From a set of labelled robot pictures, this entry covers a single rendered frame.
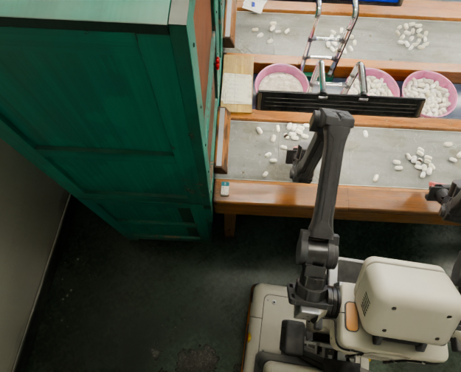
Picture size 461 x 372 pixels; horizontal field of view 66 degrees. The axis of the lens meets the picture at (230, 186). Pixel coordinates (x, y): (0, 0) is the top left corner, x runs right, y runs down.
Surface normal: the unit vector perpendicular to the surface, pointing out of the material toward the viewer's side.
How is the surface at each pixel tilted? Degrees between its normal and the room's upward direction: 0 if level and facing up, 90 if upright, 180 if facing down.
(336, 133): 24
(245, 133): 0
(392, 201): 0
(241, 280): 0
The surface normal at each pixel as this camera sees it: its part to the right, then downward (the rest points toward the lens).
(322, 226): -0.03, 0.07
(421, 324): -0.10, 0.45
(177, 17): 0.01, -0.35
